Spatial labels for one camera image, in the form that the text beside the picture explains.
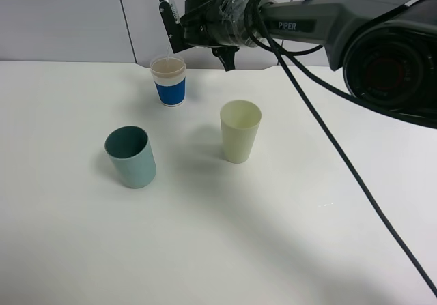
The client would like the teal plastic cup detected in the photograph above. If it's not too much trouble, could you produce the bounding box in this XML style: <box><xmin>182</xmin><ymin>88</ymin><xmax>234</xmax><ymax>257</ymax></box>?
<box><xmin>104</xmin><ymin>126</ymin><xmax>156</xmax><ymax>188</ymax></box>

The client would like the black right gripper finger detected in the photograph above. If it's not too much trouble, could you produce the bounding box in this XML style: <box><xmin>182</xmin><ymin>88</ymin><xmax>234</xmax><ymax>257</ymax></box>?
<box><xmin>212</xmin><ymin>46</ymin><xmax>236</xmax><ymax>72</ymax></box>

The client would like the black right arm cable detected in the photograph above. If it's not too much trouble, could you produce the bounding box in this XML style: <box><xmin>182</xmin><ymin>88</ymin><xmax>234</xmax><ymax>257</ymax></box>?
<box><xmin>201</xmin><ymin>0</ymin><xmax>437</xmax><ymax>297</ymax></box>

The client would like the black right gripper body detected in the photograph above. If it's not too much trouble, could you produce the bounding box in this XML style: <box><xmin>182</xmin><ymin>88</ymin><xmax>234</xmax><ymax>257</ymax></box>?
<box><xmin>180</xmin><ymin>0</ymin><xmax>239</xmax><ymax>49</ymax></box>

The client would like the clear green-label water bottle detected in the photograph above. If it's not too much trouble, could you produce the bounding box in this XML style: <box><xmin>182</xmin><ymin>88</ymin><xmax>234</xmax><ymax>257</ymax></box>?
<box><xmin>165</xmin><ymin>45</ymin><xmax>172</xmax><ymax>64</ymax></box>

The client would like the blue sleeved paper cup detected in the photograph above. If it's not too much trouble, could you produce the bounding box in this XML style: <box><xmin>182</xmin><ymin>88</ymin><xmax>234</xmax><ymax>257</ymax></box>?
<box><xmin>150</xmin><ymin>56</ymin><xmax>186</xmax><ymax>107</ymax></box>

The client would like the pale green plastic cup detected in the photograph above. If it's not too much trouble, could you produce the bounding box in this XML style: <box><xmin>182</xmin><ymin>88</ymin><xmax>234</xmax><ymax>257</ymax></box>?
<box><xmin>220</xmin><ymin>100</ymin><xmax>262</xmax><ymax>164</ymax></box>

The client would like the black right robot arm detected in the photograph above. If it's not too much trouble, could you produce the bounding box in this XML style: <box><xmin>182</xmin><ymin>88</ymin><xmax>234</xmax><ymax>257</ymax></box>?
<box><xmin>180</xmin><ymin>0</ymin><xmax>436</xmax><ymax>128</ymax></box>

